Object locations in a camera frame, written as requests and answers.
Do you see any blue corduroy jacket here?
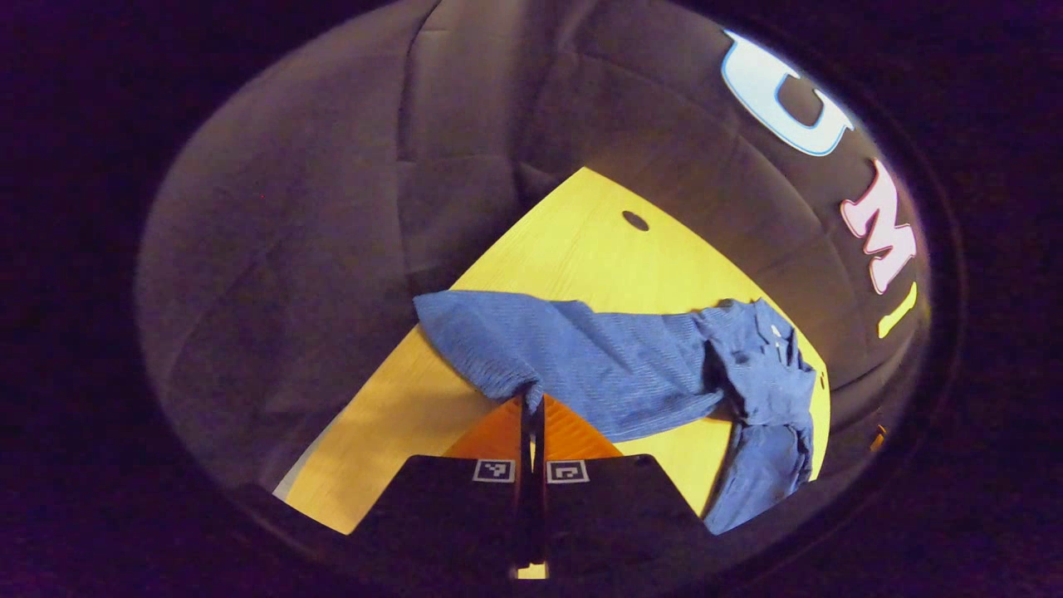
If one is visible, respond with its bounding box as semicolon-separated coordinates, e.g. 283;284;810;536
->
412;288;820;537

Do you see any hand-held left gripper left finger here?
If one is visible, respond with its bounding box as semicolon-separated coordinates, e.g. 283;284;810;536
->
349;397;533;582

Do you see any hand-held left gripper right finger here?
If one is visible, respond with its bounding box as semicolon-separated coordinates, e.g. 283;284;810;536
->
532;397;717;582

